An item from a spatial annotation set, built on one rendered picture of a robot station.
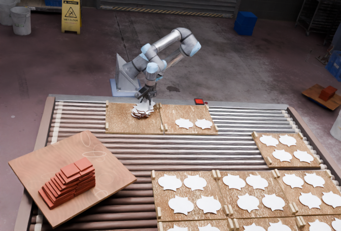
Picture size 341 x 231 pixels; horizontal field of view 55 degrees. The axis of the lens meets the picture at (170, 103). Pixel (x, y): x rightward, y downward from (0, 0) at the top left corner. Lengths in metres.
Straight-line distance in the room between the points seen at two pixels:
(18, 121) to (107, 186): 2.24
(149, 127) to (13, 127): 1.87
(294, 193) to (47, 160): 1.51
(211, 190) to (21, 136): 2.28
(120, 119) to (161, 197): 0.74
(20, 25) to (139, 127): 3.68
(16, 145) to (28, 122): 0.38
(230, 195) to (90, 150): 0.89
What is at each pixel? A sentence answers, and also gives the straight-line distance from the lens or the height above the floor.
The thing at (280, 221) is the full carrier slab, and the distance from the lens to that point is 2.09.
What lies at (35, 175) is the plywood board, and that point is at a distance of 1.90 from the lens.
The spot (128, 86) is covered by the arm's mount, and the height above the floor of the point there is 0.93.
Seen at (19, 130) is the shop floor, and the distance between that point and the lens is 3.80.
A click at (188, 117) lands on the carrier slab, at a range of 2.55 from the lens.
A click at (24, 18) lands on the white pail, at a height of 0.29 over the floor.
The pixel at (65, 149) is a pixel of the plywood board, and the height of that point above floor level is 1.04.
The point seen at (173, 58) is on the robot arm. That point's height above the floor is 1.26.
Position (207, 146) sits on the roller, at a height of 0.92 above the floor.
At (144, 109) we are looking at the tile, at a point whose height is 1.02.
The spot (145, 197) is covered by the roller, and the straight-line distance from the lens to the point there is 1.96.
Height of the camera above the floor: 2.45
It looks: 35 degrees down
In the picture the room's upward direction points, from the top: 11 degrees clockwise
